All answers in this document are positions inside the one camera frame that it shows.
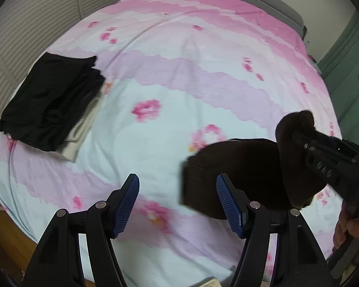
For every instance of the white louvered wardrobe door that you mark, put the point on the white louvered wardrobe door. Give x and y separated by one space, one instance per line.
28 27

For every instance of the folded black garment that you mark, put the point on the folded black garment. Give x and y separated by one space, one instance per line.
51 100

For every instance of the folded cream garment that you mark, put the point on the folded cream garment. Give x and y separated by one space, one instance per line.
70 147

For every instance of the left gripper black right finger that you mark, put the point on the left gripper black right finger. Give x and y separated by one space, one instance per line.
299 260

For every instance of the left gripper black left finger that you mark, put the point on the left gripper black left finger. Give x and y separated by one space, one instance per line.
56 260

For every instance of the green curtain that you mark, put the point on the green curtain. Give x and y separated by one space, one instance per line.
340 72

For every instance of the pink floral bed sheet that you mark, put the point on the pink floral bed sheet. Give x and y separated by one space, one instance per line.
180 74

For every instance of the dark brown corduroy pants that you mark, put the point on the dark brown corduroy pants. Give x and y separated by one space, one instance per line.
272 173

